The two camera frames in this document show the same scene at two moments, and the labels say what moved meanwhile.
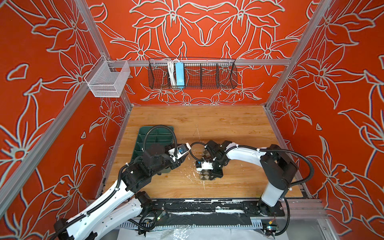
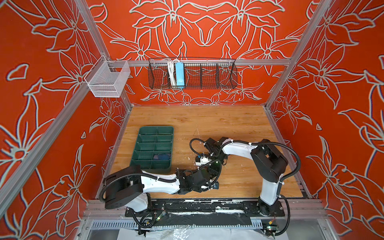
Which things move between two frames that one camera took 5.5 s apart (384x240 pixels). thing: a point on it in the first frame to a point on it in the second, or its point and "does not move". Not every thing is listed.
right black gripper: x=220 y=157 does not move
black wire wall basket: x=199 y=73 does not move
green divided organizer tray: x=153 y=139 does not move
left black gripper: x=177 y=163 to x=199 y=189
